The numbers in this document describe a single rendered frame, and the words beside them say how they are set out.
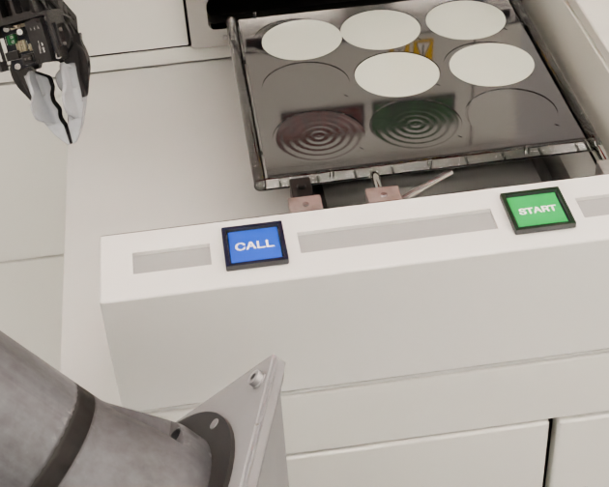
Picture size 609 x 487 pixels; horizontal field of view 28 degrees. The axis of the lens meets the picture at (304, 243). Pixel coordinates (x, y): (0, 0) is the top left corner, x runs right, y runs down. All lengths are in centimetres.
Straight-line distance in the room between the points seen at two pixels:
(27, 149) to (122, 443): 99
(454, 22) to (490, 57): 9
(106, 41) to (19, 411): 94
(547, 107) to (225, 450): 72
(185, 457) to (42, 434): 9
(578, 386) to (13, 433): 65
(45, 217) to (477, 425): 80
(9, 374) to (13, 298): 114
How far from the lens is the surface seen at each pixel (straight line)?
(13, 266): 185
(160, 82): 161
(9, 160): 173
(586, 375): 122
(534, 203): 113
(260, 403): 80
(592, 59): 142
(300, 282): 106
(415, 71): 144
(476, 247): 109
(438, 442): 124
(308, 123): 136
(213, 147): 147
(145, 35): 162
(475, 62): 146
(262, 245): 109
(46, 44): 136
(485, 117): 137
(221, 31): 161
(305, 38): 152
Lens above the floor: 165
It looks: 39 degrees down
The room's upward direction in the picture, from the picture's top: 4 degrees counter-clockwise
